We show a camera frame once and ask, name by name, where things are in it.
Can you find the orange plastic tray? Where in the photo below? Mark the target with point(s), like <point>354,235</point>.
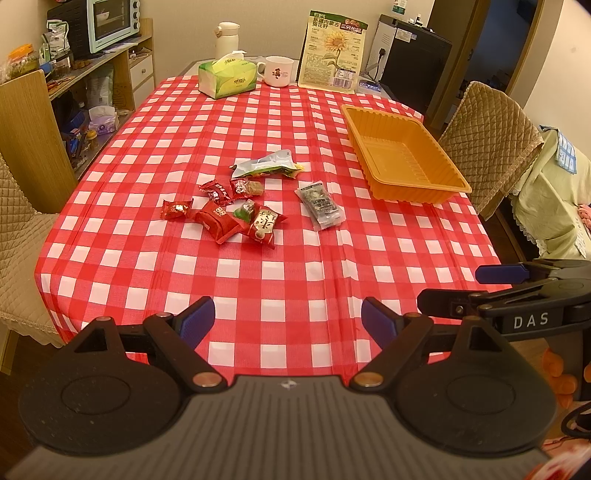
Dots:
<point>400,159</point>

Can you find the light green cloth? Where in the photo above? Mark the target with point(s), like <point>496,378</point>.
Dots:
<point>546,201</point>

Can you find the white mug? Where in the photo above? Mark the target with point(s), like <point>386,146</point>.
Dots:
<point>275,71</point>

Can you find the red clear brown candy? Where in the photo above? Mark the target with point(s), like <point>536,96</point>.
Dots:
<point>245,188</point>

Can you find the red white snack packet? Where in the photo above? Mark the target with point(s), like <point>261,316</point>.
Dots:
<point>261,228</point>

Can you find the small red candy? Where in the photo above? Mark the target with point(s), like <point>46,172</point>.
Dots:
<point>175,210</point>

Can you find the clear dark snack packet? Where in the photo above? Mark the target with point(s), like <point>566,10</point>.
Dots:
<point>324,212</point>

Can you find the black mini fridge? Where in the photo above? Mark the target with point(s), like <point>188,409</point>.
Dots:
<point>408,61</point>

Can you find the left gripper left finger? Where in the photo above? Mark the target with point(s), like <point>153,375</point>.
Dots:
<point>116,387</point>

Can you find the right hand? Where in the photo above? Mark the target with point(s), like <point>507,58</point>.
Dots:
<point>563,385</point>

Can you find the left quilted beige chair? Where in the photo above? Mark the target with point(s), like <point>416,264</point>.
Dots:
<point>23,232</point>

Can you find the red twisted candy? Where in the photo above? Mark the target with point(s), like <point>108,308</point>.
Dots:
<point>217,193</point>

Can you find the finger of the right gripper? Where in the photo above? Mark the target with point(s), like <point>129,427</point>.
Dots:
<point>533,271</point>
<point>455,304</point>

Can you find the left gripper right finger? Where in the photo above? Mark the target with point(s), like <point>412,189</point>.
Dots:
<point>461,388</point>

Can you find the white thermos bottle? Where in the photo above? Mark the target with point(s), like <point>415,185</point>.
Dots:
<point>227,38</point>

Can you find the right quilted beige chair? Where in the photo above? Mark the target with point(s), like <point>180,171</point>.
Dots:
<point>492,142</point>

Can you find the red white checkered tablecloth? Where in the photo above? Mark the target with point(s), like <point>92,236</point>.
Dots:
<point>259,202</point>

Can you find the green candy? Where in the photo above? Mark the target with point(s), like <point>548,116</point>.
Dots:
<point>245,211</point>

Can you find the mint toaster oven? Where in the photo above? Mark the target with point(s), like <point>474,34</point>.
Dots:
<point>94,25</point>

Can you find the green tissue box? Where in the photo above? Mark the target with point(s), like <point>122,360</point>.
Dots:
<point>229,75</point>

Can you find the sunflower seed bag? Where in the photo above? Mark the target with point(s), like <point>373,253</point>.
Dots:
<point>332,54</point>

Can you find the wooden shelf unit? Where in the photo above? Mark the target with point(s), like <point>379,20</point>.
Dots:
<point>32,144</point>

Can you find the blue gum pack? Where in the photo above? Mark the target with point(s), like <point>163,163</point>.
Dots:
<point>368,87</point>

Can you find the large red snack packet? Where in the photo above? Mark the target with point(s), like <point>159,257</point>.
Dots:
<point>218,222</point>

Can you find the green label bottle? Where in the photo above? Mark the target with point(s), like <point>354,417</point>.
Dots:
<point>400,6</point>

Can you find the silver green snack bag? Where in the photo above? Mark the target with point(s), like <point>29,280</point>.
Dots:
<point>279,162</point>

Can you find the quilted beige chair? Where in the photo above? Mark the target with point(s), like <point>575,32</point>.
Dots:
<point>23,232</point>
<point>492,142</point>

